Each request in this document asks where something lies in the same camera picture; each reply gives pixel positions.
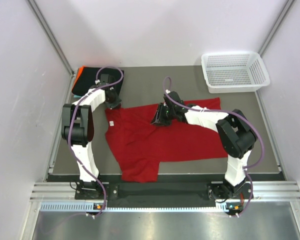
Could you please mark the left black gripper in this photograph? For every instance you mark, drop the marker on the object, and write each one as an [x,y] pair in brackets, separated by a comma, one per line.
[116,102]

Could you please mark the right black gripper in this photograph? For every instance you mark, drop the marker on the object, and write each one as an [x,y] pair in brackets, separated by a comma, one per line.
[159,119]

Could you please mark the red t shirt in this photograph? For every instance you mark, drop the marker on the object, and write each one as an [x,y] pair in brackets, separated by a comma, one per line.
[139,147]

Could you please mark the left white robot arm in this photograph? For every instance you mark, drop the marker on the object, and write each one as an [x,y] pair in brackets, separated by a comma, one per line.
[77,128]

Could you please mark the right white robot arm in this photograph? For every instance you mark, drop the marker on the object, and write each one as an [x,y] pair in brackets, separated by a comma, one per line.
[236,136]

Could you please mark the folded black t shirt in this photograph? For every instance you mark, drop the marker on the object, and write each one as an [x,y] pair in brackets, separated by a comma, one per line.
[93,77]

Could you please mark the folded orange t shirt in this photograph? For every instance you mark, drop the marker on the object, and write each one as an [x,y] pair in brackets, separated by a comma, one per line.
[78,79]

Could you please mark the white plastic basket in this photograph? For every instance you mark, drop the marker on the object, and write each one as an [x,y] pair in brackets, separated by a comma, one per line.
[234,72]

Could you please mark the left aluminium frame post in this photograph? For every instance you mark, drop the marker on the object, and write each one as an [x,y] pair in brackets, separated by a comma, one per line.
[33,5]

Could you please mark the aluminium frame post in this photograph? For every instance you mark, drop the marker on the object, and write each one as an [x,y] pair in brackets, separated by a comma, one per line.
[284,11]
[33,5]

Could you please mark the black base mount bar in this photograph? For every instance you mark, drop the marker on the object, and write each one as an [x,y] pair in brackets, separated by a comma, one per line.
[194,187]

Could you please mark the grey slotted cable duct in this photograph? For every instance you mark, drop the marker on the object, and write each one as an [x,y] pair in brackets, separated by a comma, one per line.
[94,207]

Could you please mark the right aluminium frame post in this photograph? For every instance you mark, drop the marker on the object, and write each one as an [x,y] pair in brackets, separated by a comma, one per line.
[284,11]

